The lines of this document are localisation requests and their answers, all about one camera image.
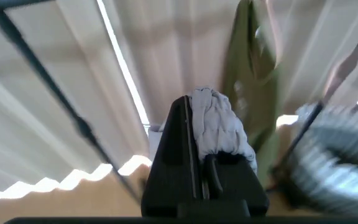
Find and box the green long-sleeved shirt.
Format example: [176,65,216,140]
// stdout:
[221,0,281,187]

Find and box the white laundry basket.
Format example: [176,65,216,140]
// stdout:
[286,99,358,215]

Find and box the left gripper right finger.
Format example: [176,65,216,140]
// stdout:
[201,152,270,217]

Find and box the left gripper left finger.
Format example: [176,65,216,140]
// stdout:
[140,95,202,218]

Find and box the black clothes rack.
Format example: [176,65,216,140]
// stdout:
[0,0,358,205]

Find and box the pale grey garment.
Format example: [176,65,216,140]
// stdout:
[147,86,259,175]

